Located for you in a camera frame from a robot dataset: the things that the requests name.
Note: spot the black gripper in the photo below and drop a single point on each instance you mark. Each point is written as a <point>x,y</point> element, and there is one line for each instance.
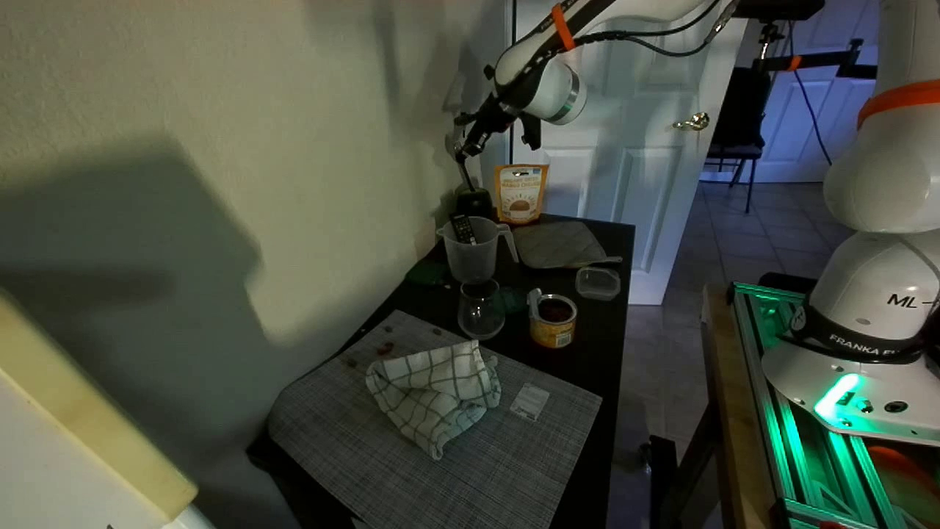
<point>497,124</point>

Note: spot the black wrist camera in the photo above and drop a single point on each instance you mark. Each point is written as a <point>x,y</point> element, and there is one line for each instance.
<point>529,133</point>

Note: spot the black table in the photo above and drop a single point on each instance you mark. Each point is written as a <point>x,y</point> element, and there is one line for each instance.
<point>598,342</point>

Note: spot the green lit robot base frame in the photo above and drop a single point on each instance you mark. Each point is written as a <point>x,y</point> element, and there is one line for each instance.
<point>811,459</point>

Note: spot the grey quilted pot holder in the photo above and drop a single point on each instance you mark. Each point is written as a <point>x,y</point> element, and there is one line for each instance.
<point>561,246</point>

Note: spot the white panel door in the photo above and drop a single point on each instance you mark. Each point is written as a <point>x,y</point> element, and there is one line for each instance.
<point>665,195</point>

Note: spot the small white paper packet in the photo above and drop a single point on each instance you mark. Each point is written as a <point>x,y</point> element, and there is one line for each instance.
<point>529,402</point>

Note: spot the clear square plastic bowl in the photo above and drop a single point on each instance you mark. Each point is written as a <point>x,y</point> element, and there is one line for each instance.
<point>598,285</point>

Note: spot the black utensil holder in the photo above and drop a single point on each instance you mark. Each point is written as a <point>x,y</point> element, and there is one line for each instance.
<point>470,208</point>

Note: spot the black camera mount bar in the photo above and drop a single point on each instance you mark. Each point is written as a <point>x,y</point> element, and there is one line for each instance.
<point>811,60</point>

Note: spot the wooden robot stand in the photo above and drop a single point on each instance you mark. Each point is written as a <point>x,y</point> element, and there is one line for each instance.
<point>736,412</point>

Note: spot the white checkered dish towel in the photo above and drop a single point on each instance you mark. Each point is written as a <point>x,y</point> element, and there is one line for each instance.
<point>429,398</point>

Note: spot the black chair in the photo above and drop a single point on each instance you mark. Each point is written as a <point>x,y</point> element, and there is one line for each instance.
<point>739,118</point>

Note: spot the clear drinking glass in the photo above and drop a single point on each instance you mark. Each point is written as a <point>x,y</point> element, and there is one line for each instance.
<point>479,314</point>

